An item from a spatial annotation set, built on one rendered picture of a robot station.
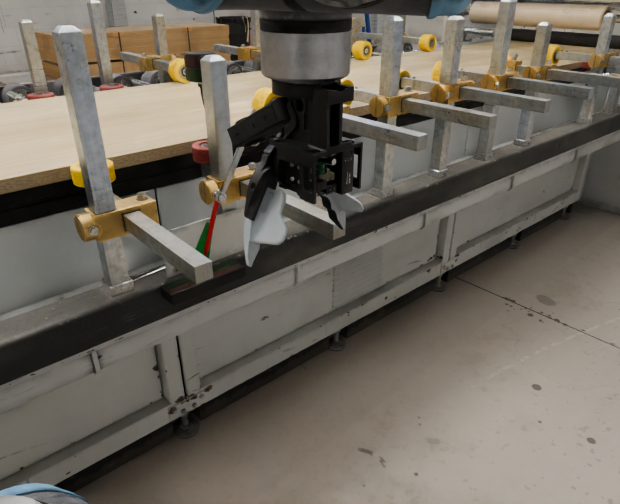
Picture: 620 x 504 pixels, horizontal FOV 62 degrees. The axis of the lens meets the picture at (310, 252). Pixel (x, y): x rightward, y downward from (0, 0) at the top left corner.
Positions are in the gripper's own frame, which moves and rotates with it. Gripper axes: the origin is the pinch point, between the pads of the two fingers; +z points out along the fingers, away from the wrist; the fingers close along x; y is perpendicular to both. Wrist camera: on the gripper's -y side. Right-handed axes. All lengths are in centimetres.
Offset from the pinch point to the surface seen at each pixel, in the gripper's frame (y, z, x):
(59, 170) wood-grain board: -62, 4, -7
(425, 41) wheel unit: -124, -2, 196
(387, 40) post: -42, -16, 66
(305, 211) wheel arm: -20.4, 7.7, 20.2
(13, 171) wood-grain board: -66, 4, -15
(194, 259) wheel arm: -18.8, 8.1, -3.7
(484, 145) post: -40, 19, 116
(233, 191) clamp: -41.2, 9.5, 18.9
